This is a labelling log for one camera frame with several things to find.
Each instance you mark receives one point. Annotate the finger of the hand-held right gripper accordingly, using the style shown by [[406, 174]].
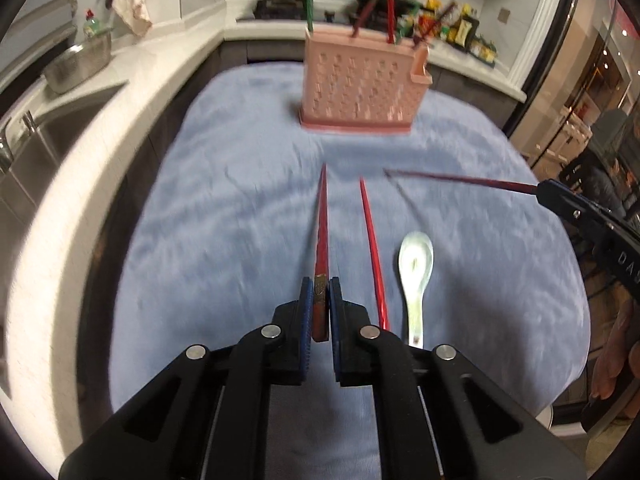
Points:
[[585, 201], [575, 210]]

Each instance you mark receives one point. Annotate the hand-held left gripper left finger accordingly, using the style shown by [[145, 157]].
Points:
[[306, 320]]

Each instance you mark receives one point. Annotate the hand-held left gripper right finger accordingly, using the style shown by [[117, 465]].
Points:
[[336, 320]]

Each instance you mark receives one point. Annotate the pink perforated utensil holder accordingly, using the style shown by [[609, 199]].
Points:
[[360, 85]]

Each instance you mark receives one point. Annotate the bright red chopstick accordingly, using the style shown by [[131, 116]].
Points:
[[372, 250], [390, 5]]

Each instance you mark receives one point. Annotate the person's right hand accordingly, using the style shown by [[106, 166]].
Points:
[[612, 360]]

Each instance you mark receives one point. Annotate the white ceramic spoon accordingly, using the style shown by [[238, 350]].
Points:
[[416, 260]]

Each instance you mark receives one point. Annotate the glass sliding door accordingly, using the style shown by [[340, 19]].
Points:
[[575, 85]]

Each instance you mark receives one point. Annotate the blue fleece cloth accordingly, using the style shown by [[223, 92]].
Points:
[[225, 210]]

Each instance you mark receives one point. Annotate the seasoning jar set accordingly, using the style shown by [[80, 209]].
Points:
[[482, 50]]

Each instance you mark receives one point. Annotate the yellow seasoning packet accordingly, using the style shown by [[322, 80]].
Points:
[[432, 4]]

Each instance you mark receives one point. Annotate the black gas stove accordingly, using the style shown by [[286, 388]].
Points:
[[280, 10]]

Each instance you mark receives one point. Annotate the stainless steel sink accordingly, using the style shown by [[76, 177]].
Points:
[[45, 135]]

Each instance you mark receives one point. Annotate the stainless steel basin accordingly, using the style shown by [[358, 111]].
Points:
[[75, 65]]

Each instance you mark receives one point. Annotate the chrome faucet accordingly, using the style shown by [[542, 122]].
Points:
[[4, 150]]

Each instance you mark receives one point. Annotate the green dish soap bottle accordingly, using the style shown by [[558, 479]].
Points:
[[92, 25]]

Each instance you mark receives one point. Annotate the wall outlet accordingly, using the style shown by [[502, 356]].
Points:
[[504, 14]]

